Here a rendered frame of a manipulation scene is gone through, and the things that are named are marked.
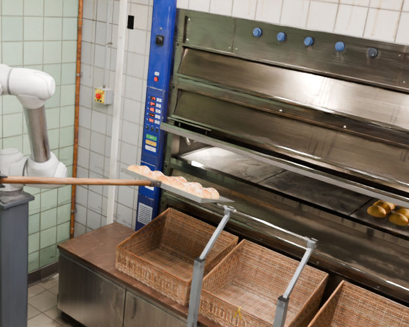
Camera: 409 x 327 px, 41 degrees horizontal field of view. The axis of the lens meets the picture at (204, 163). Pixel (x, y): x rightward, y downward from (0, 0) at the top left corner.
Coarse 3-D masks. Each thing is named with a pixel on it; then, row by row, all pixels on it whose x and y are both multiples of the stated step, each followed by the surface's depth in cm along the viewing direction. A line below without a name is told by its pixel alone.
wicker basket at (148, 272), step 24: (168, 216) 353; (144, 240) 340; (168, 240) 352; (192, 240) 341; (216, 240) 331; (120, 264) 322; (144, 264) 310; (168, 264) 336; (192, 264) 339; (216, 264) 311; (168, 288) 310
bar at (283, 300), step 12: (216, 204) 285; (228, 216) 281; (240, 216) 277; (252, 216) 275; (276, 228) 266; (300, 240) 259; (312, 240) 256; (204, 252) 274; (300, 264) 253; (192, 276) 275; (192, 288) 276; (288, 288) 249; (192, 300) 278; (288, 300) 247; (192, 312) 280; (276, 312) 248; (192, 324) 281; (276, 324) 250
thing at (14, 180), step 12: (0, 180) 200; (12, 180) 204; (24, 180) 209; (36, 180) 214; (48, 180) 219; (60, 180) 225; (72, 180) 230; (84, 180) 237; (96, 180) 243; (108, 180) 250; (120, 180) 257; (132, 180) 265; (144, 180) 274
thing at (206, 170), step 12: (192, 168) 339; (204, 168) 335; (228, 180) 324; (240, 180) 321; (252, 192) 316; (264, 192) 311; (276, 192) 309; (288, 204) 303; (300, 204) 298; (312, 204) 298; (324, 216) 291; (336, 216) 287; (348, 216) 288; (360, 228) 280; (372, 228) 276; (384, 228) 278; (396, 240) 270; (408, 240) 267
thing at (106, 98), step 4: (96, 88) 365; (100, 88) 364; (104, 88) 365; (108, 88) 367; (96, 92) 366; (100, 92) 364; (104, 92) 362; (108, 92) 364; (104, 96) 362; (108, 96) 365; (96, 100) 367; (100, 100) 365; (104, 100) 363; (108, 100) 366
